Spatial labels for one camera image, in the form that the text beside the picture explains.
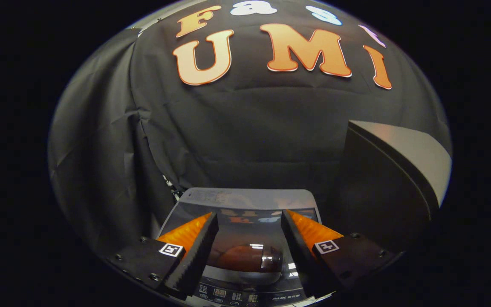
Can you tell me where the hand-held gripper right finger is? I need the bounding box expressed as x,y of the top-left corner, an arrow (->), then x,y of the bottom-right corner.
281,209 -> 397,298

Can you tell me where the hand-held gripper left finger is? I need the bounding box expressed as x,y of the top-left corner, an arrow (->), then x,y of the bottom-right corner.
107,212 -> 220,299

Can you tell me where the grey washing machine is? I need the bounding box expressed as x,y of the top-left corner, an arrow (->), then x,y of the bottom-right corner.
156,187 -> 335,307

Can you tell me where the black backdrop cloth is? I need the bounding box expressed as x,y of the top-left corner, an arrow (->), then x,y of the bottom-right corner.
49,0 -> 453,261

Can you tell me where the grey cabinet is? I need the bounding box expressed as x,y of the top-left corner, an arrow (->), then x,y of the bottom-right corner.
335,119 -> 453,252

